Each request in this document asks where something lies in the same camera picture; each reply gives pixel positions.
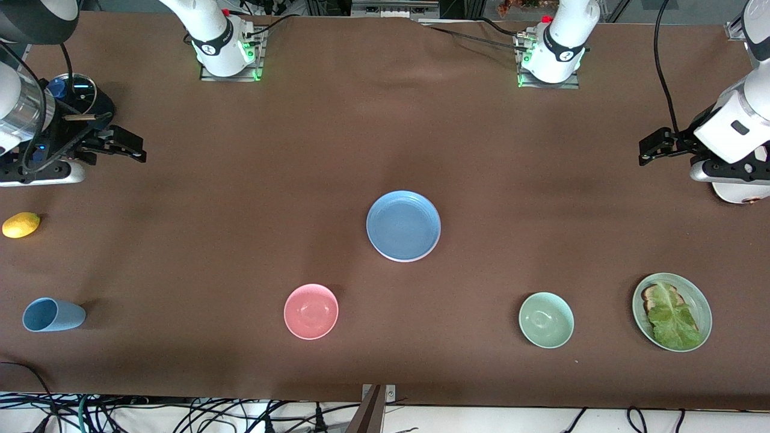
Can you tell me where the blue plate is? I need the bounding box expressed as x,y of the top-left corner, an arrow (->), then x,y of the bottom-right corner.
366,190 -> 442,262

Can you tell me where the dark blue saucepan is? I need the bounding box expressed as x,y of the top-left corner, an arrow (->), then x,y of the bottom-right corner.
45,72 -> 116,136

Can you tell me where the glass lid with blue knob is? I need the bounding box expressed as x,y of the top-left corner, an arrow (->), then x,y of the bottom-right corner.
47,72 -> 97,118

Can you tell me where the yellow lemon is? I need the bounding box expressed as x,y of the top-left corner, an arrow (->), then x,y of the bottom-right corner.
2,212 -> 42,239

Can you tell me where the aluminium corner profile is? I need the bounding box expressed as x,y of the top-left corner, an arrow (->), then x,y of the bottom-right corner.
725,0 -> 753,41

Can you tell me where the toasted bread slice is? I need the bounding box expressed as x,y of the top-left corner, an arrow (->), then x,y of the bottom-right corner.
641,284 -> 685,315

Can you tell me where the green plate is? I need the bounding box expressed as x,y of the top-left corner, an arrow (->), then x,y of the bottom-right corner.
632,272 -> 713,352

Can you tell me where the blue cup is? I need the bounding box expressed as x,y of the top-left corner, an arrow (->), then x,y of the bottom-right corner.
22,297 -> 87,333

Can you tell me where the green lettuce leaf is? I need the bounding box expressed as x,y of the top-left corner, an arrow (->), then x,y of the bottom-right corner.
647,281 -> 703,351

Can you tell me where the green bowl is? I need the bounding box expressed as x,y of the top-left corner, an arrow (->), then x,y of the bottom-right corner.
519,292 -> 575,349

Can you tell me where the pink bowl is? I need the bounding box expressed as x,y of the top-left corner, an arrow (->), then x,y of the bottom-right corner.
283,283 -> 339,340

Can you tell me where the brown table mat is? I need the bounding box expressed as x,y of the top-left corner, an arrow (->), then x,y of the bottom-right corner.
0,11 -> 770,411

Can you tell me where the beige plate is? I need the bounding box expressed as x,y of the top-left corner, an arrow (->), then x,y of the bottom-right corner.
368,229 -> 442,263

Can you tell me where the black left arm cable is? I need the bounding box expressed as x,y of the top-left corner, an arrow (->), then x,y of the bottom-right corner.
653,0 -> 686,134

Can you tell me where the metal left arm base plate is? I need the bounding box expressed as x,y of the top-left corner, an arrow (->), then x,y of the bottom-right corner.
516,33 -> 581,90

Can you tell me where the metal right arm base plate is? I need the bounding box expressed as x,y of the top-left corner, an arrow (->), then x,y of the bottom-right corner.
200,27 -> 265,82

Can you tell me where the black base cable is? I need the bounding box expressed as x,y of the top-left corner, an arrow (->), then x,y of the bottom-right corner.
418,17 -> 530,52

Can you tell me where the black floor cable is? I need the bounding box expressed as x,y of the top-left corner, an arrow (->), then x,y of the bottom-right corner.
0,361 -> 61,433

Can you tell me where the aluminium frame bar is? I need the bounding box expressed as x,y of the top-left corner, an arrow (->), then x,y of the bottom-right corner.
351,0 -> 441,19

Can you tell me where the dark camera mount pole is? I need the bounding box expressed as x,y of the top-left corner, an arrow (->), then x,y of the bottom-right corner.
346,385 -> 386,433

